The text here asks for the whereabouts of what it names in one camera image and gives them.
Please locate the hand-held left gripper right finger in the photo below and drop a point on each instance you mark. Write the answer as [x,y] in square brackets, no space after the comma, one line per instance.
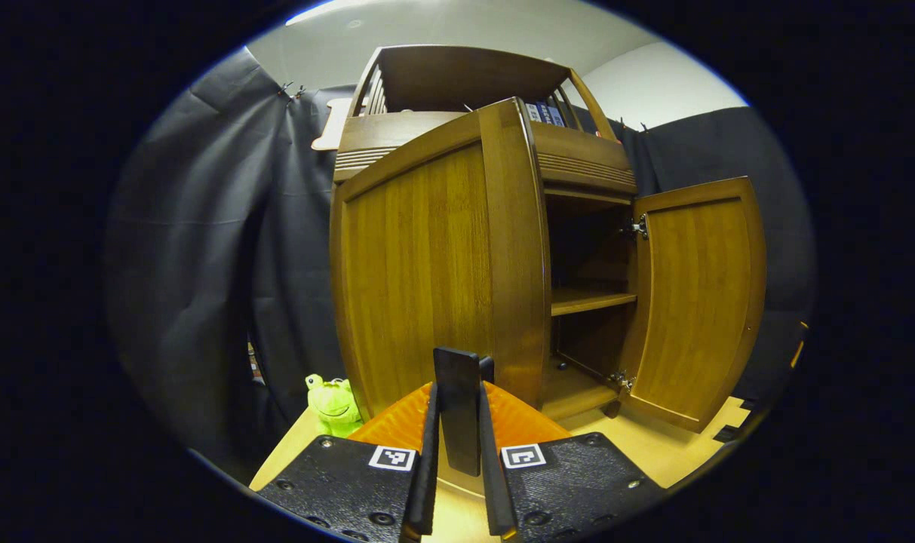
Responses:
[495,490]

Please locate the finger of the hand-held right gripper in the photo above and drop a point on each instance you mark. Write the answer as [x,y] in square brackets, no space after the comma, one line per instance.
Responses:
[800,347]

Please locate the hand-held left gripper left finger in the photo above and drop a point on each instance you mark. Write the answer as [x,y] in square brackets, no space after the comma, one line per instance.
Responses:
[429,483]

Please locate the wooden cabinet door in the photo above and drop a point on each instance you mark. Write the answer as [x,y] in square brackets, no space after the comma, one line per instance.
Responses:
[427,264]
[698,302]

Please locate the wooden double-door shoe cabinet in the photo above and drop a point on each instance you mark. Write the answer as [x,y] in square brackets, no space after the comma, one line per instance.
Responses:
[585,166]

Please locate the metal door hinge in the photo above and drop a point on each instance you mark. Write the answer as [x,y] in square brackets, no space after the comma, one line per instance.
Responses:
[638,226]
[621,379]

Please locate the wooden inner cabinet shelf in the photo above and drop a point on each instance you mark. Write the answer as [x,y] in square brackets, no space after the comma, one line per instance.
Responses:
[589,300]

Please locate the green frog plush toy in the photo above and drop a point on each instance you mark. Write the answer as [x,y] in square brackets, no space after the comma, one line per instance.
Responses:
[335,403]

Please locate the black backdrop cloth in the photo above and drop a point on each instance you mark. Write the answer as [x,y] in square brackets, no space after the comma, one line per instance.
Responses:
[201,264]

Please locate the dark blue book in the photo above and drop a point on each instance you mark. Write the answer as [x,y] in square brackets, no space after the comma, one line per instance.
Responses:
[545,113]

